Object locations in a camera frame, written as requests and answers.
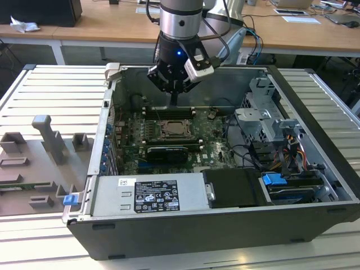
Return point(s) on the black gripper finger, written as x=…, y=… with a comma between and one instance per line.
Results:
x=159, y=80
x=188, y=85

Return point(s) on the silver topped CPU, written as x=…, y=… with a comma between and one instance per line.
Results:
x=177, y=128

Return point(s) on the black RAM slot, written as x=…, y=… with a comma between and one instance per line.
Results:
x=194, y=146
x=174, y=141
x=168, y=111
x=168, y=114
x=168, y=108

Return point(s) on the CPU socket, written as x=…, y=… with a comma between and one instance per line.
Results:
x=162, y=137

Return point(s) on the blue expansion slot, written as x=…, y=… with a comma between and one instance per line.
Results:
x=144, y=166

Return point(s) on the round coin battery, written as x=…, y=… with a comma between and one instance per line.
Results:
x=212, y=114

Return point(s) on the grey case latch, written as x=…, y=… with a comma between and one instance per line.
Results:
x=112, y=71

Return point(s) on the small white paper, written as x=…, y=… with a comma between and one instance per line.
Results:
x=140, y=10

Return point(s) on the white power adapter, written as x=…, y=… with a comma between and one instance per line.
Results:
x=243, y=59

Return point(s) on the pale blue teach pendant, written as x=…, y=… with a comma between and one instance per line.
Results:
x=236, y=42

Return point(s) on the wooden desk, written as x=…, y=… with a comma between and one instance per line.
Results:
x=112, y=25

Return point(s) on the green motherboard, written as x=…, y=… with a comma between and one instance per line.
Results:
x=211, y=152

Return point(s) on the blue card retention clip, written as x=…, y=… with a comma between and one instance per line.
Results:
x=108, y=129
x=105, y=153
x=106, y=146
x=104, y=161
x=103, y=169

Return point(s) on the black graphics card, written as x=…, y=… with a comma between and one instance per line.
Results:
x=168, y=154

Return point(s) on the silver metal drive cage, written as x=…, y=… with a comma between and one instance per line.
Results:
x=253, y=123

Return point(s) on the small black item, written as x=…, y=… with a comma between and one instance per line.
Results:
x=114, y=2

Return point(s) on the black plastic shroud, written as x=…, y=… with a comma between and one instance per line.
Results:
x=233, y=188

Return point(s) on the silver power supply unit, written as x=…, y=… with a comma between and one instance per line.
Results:
x=112, y=197

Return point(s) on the dark framed tablet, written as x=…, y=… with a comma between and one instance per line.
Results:
x=291, y=11

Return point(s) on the hard disk in blue carrier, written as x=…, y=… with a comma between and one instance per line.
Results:
x=274, y=179

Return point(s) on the white paper sheet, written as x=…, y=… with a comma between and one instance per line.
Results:
x=301, y=19

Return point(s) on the black box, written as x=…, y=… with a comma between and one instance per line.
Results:
x=42, y=12

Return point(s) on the crumpled white paper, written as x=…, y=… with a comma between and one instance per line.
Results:
x=24, y=26

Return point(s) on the black and silver PC case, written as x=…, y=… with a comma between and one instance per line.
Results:
x=197, y=233

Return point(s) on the blue case latch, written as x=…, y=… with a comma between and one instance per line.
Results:
x=70, y=200

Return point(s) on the grey parts rack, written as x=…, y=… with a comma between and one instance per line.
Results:
x=28, y=174

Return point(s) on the black office chair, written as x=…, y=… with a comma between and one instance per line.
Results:
x=355, y=84

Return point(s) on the grey laptop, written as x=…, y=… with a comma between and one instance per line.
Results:
x=341, y=18

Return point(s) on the black computer mouse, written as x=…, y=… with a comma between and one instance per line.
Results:
x=351, y=24

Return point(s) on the green RAM stick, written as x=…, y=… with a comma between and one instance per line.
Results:
x=17, y=186

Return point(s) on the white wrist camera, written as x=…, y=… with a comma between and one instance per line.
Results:
x=197, y=74

